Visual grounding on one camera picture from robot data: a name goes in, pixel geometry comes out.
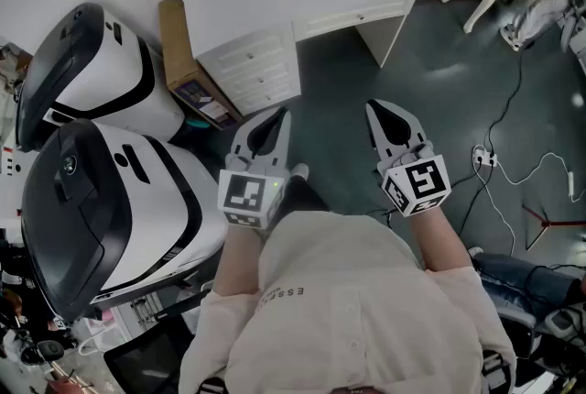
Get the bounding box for white power strip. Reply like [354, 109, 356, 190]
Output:
[472, 145, 499, 168]

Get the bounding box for thin white cable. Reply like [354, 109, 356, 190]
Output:
[474, 162, 517, 255]

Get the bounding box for person's left forearm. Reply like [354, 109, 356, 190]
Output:
[212, 220, 276, 298]

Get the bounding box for white cable with adapter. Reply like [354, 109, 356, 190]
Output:
[495, 150, 586, 204]

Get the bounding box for person's dark trouser legs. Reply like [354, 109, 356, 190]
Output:
[273, 174, 331, 215]

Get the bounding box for person's cream shirt torso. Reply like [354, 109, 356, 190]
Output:
[178, 211, 518, 394]

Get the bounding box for teal round object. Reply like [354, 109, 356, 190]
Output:
[184, 118, 211, 136]

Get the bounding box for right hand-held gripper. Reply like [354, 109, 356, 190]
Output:
[364, 98, 453, 218]

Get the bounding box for black floor cable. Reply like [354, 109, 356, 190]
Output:
[485, 44, 526, 151]

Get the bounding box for brown cardboard box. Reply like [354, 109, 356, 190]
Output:
[157, 0, 244, 131]

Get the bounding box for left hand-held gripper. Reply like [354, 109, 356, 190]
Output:
[218, 106, 293, 229]

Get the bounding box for white black service robot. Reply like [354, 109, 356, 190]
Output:
[15, 2, 188, 154]
[19, 118, 231, 323]

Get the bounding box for person's right forearm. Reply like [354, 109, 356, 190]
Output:
[405, 202, 473, 273]

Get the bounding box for grey office chair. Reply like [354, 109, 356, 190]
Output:
[496, 303, 586, 387]

